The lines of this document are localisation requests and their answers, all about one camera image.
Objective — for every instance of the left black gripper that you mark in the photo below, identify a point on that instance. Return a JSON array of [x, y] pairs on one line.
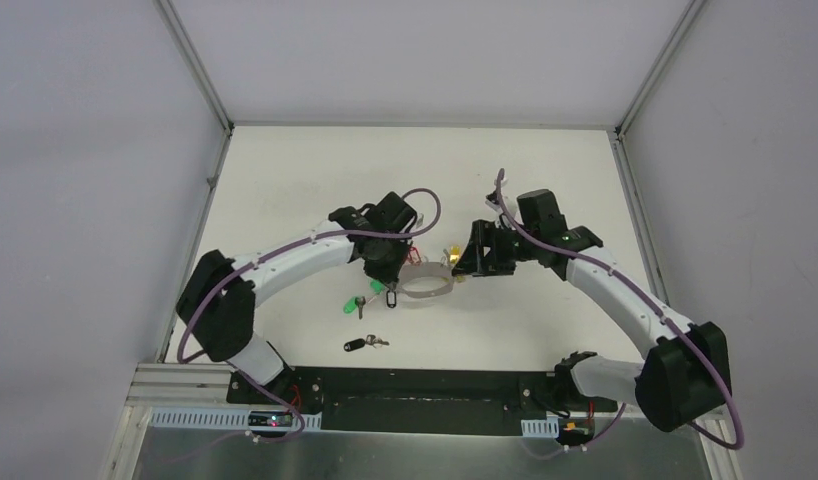
[[380, 266]]

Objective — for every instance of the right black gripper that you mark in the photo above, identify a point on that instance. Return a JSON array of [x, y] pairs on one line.
[[473, 262]]

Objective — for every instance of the large keyring with keys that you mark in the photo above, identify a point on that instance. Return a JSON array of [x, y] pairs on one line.
[[420, 278]]

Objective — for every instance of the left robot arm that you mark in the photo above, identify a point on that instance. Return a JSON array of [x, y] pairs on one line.
[[220, 298]]

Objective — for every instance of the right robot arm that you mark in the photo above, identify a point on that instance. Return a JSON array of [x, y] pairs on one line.
[[683, 372]]

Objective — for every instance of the green tagged key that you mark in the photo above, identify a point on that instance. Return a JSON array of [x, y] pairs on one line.
[[355, 305]]

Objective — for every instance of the black tagged key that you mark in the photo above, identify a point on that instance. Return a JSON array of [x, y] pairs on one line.
[[370, 340]]

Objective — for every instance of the right controller board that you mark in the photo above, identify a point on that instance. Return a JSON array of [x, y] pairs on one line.
[[576, 432]]

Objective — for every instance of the controller board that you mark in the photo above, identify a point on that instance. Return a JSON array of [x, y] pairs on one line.
[[271, 419], [576, 432]]

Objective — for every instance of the left controller board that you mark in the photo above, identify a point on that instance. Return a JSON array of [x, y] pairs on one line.
[[271, 419]]

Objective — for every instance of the aluminium frame rail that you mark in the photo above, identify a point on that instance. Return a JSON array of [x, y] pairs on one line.
[[205, 384]]

